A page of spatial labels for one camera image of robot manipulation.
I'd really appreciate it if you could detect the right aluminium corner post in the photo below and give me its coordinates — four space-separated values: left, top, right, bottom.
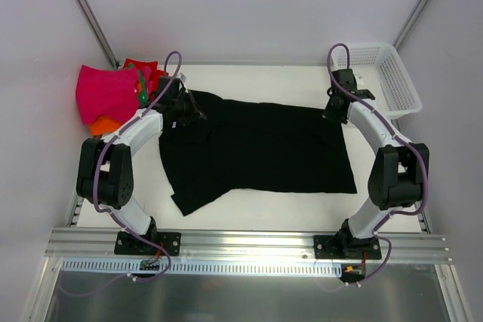
392 0 431 51

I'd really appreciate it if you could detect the white slotted cable duct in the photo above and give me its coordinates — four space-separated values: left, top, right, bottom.
61 258 343 278

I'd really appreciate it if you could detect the red folded t shirt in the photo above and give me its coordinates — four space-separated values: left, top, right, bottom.
122 58 168 94

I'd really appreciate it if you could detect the white plastic basket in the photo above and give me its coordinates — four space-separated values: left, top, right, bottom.
328 43 422 120

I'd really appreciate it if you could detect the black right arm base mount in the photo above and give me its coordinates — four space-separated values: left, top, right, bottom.
313 219 382 260

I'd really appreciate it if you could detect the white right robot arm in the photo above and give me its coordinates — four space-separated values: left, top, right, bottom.
324 68 429 259

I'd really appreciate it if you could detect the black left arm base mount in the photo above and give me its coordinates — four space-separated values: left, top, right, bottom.
114 222 182 256

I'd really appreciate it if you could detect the magenta folded t shirt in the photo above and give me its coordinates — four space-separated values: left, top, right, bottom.
75 65 140 125

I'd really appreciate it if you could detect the aluminium corner post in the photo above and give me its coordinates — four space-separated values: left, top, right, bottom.
75 0 120 69
392 0 431 51

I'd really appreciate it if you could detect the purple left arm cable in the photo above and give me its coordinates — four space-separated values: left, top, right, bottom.
92 51 186 285

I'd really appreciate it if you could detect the left aluminium corner post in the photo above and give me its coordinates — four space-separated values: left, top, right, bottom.
75 0 120 69

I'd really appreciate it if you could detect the black t shirt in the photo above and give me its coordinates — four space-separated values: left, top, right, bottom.
159 91 357 216

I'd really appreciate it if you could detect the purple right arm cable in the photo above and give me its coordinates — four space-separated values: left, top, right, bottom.
326 43 430 293

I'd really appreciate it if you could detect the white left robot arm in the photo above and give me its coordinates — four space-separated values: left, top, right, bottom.
76 75 206 254

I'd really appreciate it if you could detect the orange folded t shirt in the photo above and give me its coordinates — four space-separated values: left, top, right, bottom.
86 81 139 136

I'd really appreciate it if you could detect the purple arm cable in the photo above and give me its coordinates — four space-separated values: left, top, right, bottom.
92 51 186 285
326 43 430 293

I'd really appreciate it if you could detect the aluminium front rail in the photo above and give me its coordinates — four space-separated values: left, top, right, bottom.
45 228 454 265

